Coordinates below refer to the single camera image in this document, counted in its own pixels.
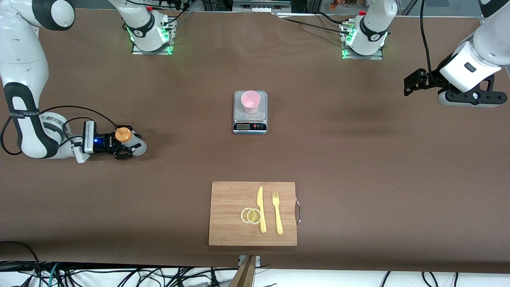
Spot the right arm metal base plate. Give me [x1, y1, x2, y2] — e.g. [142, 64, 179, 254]
[131, 39, 174, 55]

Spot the wooden post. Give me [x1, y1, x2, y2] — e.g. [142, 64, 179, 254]
[229, 255, 256, 287]

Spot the translucent sauce bottle orange cap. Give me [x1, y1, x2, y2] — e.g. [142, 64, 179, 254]
[115, 127, 147, 156]

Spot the silver digital kitchen scale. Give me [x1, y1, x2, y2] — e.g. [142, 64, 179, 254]
[233, 90, 268, 135]

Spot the wooden cutting board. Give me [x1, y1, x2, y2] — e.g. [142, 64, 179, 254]
[208, 181, 298, 246]

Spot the pink plastic cup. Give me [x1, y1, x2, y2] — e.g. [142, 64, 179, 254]
[241, 90, 261, 114]

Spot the black base cable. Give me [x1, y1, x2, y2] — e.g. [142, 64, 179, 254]
[161, 0, 194, 25]

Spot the black looped floor cable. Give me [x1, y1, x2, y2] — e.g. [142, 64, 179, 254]
[0, 241, 42, 279]

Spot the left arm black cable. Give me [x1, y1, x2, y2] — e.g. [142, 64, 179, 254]
[420, 0, 433, 72]

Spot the grey power strip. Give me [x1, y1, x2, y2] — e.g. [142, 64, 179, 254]
[233, 0, 291, 13]

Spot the yellow plastic knife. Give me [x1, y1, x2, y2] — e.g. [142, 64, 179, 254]
[257, 186, 267, 234]

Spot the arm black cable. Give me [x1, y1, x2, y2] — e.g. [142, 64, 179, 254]
[420, 0, 433, 72]
[0, 105, 120, 156]

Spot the black table cable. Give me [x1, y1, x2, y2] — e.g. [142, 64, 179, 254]
[317, 11, 351, 26]
[275, 15, 352, 36]

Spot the brown table cover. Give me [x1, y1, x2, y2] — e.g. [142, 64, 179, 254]
[0, 7, 510, 274]

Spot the yellow plastic fork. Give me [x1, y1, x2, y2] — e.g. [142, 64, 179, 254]
[272, 191, 283, 235]

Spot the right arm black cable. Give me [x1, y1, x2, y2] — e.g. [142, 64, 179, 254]
[0, 105, 120, 156]

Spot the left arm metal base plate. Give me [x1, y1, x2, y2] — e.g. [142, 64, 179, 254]
[342, 43, 384, 61]

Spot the teal floor cable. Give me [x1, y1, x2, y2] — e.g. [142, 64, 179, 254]
[47, 262, 61, 287]

